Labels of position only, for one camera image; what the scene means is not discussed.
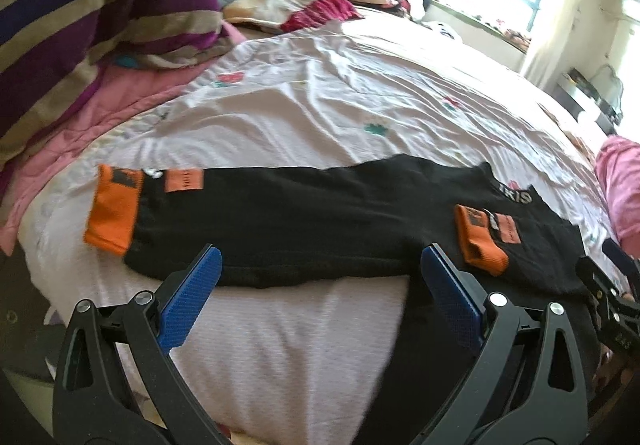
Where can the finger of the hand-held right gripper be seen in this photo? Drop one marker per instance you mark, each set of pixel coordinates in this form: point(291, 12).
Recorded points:
point(622, 257)
point(612, 312)

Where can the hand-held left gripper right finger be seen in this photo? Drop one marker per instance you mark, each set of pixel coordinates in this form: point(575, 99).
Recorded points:
point(450, 290)

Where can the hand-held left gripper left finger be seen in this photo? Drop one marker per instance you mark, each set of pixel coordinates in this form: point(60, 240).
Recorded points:
point(192, 295)

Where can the black garment with orange cuffs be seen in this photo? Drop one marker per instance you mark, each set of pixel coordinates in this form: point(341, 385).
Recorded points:
point(310, 225)

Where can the pink cloth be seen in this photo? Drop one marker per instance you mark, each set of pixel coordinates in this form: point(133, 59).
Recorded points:
point(622, 185)

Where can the cluttered side desk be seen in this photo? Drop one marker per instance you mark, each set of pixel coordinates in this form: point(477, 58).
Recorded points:
point(595, 95)

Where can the pink quilted blanket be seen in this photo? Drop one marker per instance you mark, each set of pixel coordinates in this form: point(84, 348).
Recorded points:
point(115, 100)

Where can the white flower print bed sheet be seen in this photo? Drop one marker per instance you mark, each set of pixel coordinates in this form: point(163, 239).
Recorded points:
point(320, 100)

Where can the cream curtain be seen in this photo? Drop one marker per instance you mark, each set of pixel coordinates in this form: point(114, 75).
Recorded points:
point(560, 15)

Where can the white printed cloth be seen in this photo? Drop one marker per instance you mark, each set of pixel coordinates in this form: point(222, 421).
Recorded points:
point(446, 30)

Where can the purple striped blanket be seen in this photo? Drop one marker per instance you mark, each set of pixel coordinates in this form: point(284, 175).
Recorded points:
point(75, 25)

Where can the cream and red pillow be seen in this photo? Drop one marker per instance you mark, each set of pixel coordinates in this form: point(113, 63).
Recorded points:
point(280, 10)

